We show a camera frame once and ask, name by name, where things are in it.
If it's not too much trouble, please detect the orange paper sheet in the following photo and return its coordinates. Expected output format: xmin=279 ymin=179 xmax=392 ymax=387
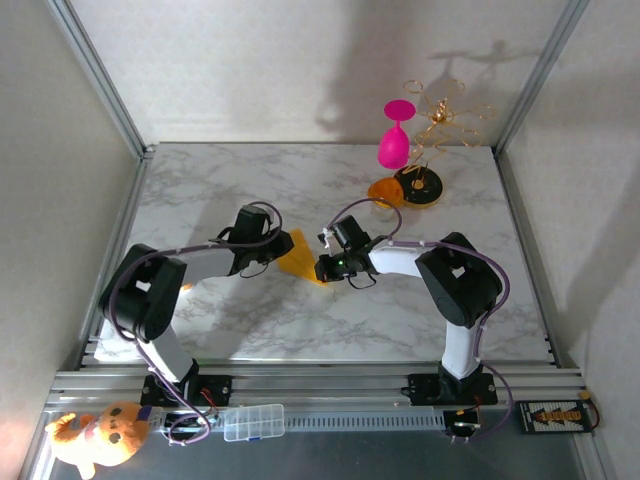
xmin=276 ymin=227 xmax=334 ymax=286

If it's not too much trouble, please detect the white cup with orange lid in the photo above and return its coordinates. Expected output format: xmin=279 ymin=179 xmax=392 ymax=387
xmin=368 ymin=177 xmax=405 ymax=220

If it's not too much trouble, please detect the pink wine glass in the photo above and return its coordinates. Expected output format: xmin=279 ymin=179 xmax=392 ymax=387
xmin=377 ymin=98 xmax=417 ymax=169

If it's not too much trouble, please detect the clear plastic organizer box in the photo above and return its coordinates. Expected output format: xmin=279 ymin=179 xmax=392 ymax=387
xmin=222 ymin=403 xmax=286 ymax=443

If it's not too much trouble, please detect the small controller board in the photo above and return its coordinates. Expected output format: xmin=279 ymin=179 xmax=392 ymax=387
xmin=162 ymin=410 xmax=224 ymax=437
xmin=443 ymin=407 xmax=485 ymax=437

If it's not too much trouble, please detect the orange plush toy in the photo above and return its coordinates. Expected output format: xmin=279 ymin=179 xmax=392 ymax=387
xmin=44 ymin=401 xmax=151 ymax=480

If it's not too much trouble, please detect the black power distribution board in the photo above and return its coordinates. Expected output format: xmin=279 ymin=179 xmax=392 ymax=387
xmin=514 ymin=399 xmax=597 ymax=435

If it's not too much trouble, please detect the gold wire glass rack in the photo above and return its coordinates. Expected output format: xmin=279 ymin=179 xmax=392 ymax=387
xmin=393 ymin=78 xmax=496 ymax=209

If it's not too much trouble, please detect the aluminium mounting rail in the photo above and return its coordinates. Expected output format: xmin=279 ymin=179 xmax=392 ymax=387
xmin=43 ymin=366 xmax=587 ymax=414

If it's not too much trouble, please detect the aluminium side rail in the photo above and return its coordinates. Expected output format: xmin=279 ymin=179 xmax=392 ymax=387
xmin=492 ymin=147 xmax=584 ymax=372
xmin=74 ymin=144 xmax=157 ymax=371

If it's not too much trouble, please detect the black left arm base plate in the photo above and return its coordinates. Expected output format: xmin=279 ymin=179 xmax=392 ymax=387
xmin=140 ymin=373 xmax=234 ymax=407

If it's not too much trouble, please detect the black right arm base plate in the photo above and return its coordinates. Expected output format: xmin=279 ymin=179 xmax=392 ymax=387
xmin=407 ymin=372 xmax=500 ymax=406

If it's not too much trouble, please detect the thin red wire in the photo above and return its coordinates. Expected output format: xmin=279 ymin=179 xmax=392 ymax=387
xmin=198 ymin=387 xmax=222 ymax=417

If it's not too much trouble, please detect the grey slotted cable duct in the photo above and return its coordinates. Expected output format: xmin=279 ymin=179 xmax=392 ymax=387
xmin=147 ymin=404 xmax=447 ymax=433

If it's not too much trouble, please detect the aluminium frame post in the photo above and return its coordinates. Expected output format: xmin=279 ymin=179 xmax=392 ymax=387
xmin=492 ymin=0 xmax=592 ymax=157
xmin=43 ymin=0 xmax=157 ymax=160

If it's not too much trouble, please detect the red black power wire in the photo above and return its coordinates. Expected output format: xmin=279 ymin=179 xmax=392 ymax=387
xmin=578 ymin=391 xmax=603 ymax=431

